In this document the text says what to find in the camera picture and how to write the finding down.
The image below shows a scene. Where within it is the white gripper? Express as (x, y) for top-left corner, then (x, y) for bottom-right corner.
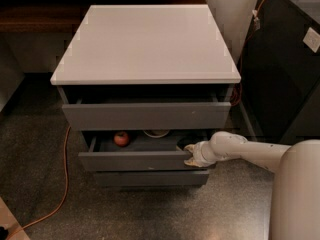
(183, 141), (217, 167)

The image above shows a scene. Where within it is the grey top drawer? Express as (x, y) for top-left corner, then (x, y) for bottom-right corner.
(62, 101), (231, 131)

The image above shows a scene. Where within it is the white ceramic bowl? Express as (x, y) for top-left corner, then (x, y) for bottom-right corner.
(143, 130), (170, 138)

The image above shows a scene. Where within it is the dark wooden shelf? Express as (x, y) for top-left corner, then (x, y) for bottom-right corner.
(0, 0), (206, 33)

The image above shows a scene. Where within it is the grey drawer cabinet white top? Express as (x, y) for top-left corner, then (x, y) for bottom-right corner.
(49, 3), (242, 189)

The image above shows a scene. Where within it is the orange cable on floor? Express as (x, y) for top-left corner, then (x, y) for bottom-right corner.
(5, 125), (72, 240)

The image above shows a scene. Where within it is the red apple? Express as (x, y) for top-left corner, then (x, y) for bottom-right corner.
(113, 131), (130, 147)

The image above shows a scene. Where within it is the green yellow sponge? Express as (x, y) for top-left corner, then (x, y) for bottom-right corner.
(176, 133), (205, 150)

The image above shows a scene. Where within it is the grey bottom drawer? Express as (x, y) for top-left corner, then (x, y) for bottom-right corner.
(94, 170), (209, 187)

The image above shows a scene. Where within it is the white wall outlet plate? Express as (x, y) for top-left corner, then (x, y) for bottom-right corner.
(303, 28), (320, 53)

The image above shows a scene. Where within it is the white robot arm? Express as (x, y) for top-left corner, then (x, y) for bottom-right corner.
(183, 131), (320, 240)

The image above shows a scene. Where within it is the black cabinet on right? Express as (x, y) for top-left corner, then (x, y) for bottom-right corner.
(242, 0), (320, 144)

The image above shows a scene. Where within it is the grey drawer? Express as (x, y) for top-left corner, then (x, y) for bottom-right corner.
(62, 101), (231, 131)
(94, 170), (209, 187)
(78, 130), (209, 172)

